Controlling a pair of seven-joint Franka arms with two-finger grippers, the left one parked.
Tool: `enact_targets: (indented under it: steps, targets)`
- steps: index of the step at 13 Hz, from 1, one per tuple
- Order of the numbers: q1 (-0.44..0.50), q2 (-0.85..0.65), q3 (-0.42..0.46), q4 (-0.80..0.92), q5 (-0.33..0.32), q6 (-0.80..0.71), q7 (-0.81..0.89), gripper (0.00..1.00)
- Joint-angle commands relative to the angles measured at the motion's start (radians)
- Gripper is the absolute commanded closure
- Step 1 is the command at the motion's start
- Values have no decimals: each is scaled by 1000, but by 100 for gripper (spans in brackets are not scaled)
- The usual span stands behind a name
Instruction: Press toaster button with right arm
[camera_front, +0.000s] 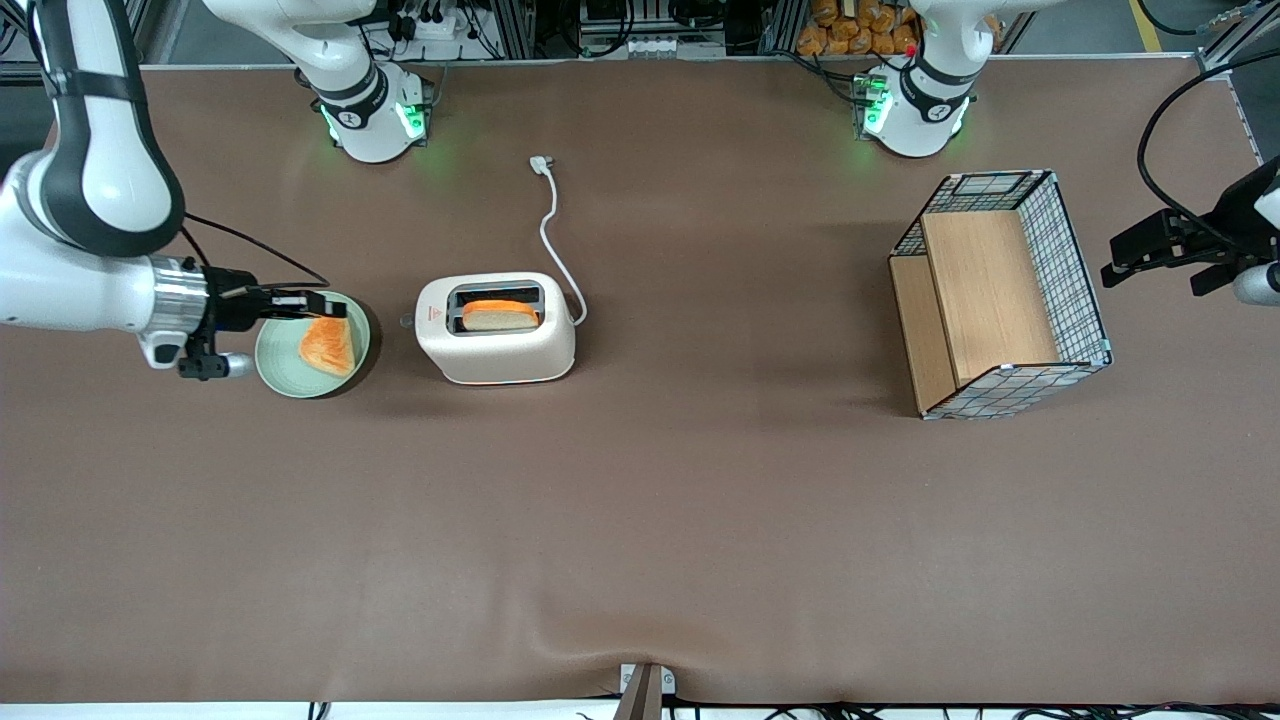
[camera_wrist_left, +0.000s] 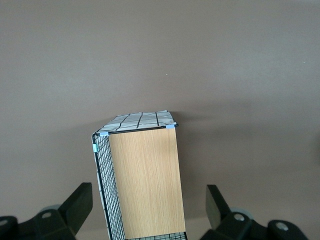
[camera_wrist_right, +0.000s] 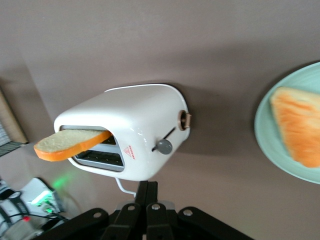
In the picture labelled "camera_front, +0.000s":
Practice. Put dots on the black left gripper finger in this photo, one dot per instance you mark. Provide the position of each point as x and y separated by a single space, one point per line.
1150 240
1213 278

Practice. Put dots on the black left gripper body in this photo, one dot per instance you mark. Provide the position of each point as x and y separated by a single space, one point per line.
1214 243

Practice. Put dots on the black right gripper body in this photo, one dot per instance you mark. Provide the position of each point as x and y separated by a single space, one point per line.
229 303

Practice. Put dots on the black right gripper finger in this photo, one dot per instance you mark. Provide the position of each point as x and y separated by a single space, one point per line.
315 310
300 295

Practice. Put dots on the white two-slot toaster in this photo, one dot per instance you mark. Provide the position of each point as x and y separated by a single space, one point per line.
500 355

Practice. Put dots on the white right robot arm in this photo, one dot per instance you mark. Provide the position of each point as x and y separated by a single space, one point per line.
90 170

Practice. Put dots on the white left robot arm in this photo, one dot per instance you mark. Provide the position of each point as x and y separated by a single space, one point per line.
925 100

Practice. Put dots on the orange triangular pastry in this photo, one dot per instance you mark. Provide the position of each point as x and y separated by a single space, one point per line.
330 347

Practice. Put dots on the pale green round plate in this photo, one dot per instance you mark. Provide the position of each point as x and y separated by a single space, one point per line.
280 360

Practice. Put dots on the bread slice with orange crust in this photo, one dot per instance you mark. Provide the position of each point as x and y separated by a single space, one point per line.
498 318

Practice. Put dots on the white power strip with plugs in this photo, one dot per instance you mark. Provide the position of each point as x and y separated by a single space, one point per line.
430 22

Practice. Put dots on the pile of golden bread rolls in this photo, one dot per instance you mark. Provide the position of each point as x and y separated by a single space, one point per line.
850 30

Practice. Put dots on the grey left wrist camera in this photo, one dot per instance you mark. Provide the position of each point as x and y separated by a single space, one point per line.
1260 285

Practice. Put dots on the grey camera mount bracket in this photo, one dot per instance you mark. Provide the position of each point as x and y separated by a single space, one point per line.
645 690

